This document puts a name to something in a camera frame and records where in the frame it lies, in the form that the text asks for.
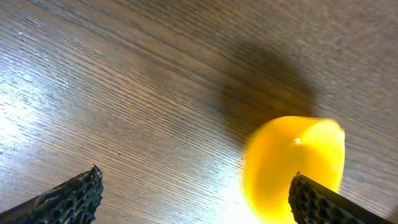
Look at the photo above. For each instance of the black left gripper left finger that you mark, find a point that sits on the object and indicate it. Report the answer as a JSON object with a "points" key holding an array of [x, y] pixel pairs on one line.
{"points": [[74, 201]]}

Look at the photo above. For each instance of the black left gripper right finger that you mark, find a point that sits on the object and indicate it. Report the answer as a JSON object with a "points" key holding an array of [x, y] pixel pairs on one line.
{"points": [[312, 202]]}

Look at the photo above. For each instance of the yellow plastic measuring scoop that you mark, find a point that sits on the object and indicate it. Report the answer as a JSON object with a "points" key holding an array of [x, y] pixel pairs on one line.
{"points": [[282, 147]]}

